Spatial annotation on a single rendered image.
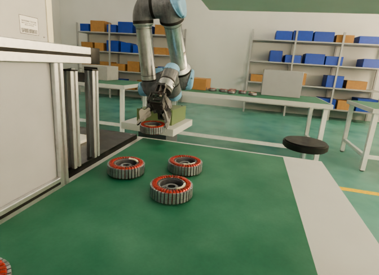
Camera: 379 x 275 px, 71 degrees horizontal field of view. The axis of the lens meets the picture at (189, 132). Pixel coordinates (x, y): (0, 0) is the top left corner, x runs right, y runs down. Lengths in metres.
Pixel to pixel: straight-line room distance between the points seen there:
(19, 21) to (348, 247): 0.93
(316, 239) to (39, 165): 0.65
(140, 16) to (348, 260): 1.15
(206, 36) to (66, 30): 4.38
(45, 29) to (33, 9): 0.06
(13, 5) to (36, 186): 0.45
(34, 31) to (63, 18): 8.67
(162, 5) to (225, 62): 6.28
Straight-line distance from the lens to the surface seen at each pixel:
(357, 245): 0.69
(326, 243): 0.66
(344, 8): 0.42
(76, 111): 0.81
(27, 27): 0.86
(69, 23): 9.41
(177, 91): 1.33
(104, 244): 0.56
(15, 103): 0.66
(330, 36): 7.10
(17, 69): 0.66
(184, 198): 0.67
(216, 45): 7.54
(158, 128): 1.10
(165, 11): 1.28
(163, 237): 0.57
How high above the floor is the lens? 1.09
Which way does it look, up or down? 15 degrees down
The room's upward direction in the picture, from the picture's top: 4 degrees clockwise
